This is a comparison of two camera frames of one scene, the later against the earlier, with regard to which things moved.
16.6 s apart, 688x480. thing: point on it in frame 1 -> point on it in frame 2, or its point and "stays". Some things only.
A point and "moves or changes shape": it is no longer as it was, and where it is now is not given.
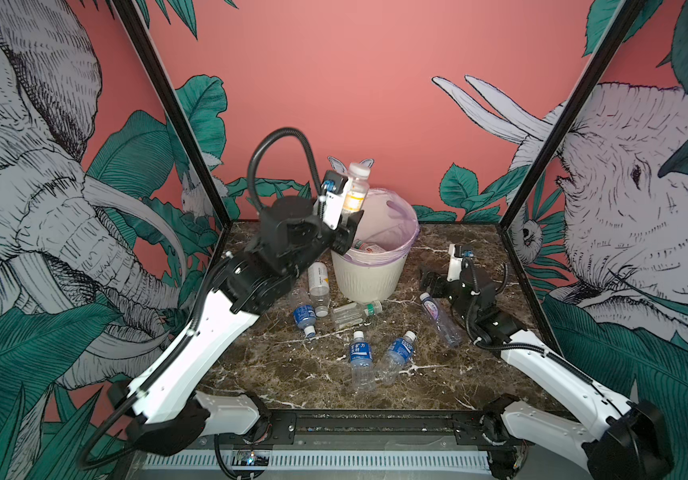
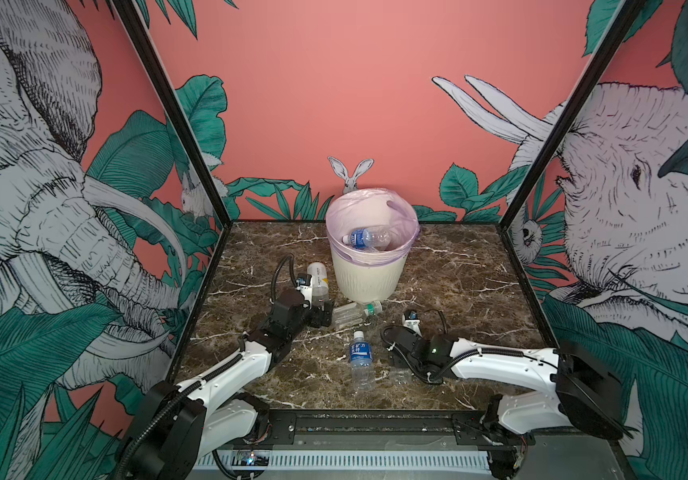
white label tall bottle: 319,286 stays
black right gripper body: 446,290 -> 416,370
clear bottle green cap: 350,314 stays
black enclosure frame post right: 592,77 stays
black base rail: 378,429 stays
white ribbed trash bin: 367,283 stays
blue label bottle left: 361,354 stays
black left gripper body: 321,239 -> 308,317
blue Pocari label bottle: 305,316 moves or changes shape
